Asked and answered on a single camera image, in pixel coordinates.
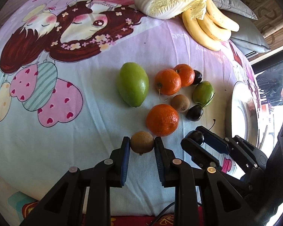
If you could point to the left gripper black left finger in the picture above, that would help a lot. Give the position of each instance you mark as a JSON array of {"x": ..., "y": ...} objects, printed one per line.
[{"x": 82, "y": 197}]

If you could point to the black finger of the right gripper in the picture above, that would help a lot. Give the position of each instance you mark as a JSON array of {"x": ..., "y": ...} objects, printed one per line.
[
  {"x": 214, "y": 141},
  {"x": 199, "y": 155}
]

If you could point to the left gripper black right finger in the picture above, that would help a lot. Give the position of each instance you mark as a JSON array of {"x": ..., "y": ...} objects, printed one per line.
[{"x": 203, "y": 196}]

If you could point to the dark cherry with stem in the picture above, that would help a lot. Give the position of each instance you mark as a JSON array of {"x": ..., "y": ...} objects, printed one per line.
[{"x": 197, "y": 136}]

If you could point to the small green mango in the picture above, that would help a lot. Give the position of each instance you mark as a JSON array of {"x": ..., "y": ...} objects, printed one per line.
[{"x": 203, "y": 93}]

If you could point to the brown kiwi fruit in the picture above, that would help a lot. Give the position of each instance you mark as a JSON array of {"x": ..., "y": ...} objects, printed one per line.
[
  {"x": 142, "y": 142},
  {"x": 180, "y": 103}
]

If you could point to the orange mandarin front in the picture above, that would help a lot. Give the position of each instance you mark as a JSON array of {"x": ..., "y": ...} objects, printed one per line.
[{"x": 162, "y": 120}]

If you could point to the orange mandarin with stem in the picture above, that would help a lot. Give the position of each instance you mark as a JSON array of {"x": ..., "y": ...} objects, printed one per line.
[{"x": 167, "y": 82}]

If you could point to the large green mango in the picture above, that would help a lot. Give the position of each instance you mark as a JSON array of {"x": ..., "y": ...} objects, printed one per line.
[{"x": 132, "y": 84}]

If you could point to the silver metal plate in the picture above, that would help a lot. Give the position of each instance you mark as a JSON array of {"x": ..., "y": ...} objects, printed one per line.
[{"x": 242, "y": 116}]

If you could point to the grey sofa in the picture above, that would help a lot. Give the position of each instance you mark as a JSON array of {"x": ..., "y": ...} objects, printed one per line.
[{"x": 248, "y": 37}]

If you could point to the yellow banana middle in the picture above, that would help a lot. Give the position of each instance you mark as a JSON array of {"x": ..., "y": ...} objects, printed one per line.
[{"x": 212, "y": 30}]

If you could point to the yellow banana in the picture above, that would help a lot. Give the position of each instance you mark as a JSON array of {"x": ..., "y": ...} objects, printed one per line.
[
  {"x": 212, "y": 30},
  {"x": 198, "y": 34},
  {"x": 219, "y": 18}
]

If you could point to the yellow banana bottom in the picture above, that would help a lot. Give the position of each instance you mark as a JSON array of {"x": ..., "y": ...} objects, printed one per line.
[{"x": 198, "y": 34}]

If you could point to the yellow banana top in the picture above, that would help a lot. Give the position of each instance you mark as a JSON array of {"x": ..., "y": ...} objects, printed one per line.
[{"x": 219, "y": 18}]

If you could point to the cartoon print bed sheet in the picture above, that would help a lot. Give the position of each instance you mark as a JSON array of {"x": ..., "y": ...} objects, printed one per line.
[{"x": 59, "y": 102}]

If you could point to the grey pillow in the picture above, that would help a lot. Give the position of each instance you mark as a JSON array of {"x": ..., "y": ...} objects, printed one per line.
[{"x": 235, "y": 6}]

